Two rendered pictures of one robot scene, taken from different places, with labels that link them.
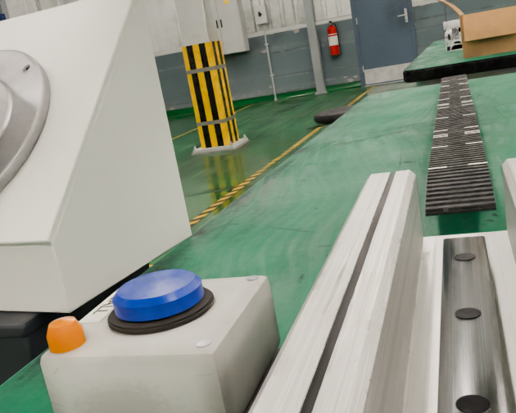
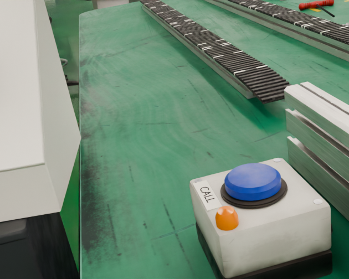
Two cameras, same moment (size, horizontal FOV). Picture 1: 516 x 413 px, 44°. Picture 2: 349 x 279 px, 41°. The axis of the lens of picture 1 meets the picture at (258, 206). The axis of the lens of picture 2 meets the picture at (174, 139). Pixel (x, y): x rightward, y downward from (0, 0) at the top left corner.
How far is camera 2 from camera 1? 24 cm
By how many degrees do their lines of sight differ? 28
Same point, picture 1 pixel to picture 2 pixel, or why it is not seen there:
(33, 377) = (101, 259)
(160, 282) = (256, 173)
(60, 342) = (233, 222)
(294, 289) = (215, 162)
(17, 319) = (16, 226)
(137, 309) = (263, 192)
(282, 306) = not seen: hidden behind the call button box
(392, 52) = not seen: outside the picture
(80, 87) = (14, 38)
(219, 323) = (306, 189)
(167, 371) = (303, 222)
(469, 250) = not seen: outside the picture
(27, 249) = (20, 171)
